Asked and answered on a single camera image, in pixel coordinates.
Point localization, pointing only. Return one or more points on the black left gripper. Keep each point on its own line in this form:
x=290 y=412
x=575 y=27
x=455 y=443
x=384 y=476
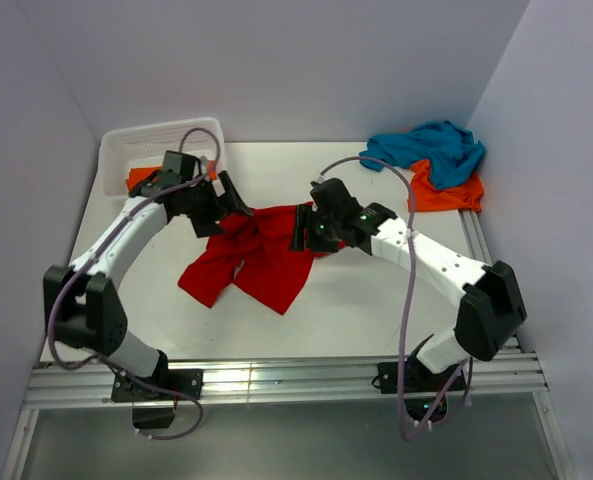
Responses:
x=206 y=226

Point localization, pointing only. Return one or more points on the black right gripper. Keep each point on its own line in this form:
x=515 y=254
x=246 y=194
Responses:
x=304 y=218

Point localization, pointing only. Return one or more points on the red t shirt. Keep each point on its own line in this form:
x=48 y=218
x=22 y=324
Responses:
x=253 y=254

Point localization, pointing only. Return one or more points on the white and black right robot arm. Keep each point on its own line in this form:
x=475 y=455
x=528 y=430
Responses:
x=488 y=299

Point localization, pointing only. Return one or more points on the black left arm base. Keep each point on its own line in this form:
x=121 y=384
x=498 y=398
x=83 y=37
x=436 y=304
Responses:
x=154 y=405

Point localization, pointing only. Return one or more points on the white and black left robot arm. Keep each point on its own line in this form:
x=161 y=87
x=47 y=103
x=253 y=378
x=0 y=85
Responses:
x=85 y=319

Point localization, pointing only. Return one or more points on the rolled orange t shirt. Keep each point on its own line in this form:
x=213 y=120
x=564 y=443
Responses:
x=138 y=174

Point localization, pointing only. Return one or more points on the white plastic basket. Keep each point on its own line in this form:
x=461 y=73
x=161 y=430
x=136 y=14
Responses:
x=123 y=150

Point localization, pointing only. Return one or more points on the blue t shirt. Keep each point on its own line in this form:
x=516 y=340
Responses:
x=453 y=153

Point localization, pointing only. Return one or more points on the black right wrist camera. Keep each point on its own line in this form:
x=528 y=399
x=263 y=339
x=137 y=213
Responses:
x=332 y=198

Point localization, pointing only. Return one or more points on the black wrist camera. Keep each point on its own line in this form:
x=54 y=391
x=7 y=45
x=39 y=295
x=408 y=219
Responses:
x=332 y=198
x=178 y=168

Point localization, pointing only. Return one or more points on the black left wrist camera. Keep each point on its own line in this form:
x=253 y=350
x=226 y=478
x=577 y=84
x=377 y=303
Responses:
x=178 y=168

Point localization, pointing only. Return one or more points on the aluminium rail frame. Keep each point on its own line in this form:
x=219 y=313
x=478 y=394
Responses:
x=285 y=397

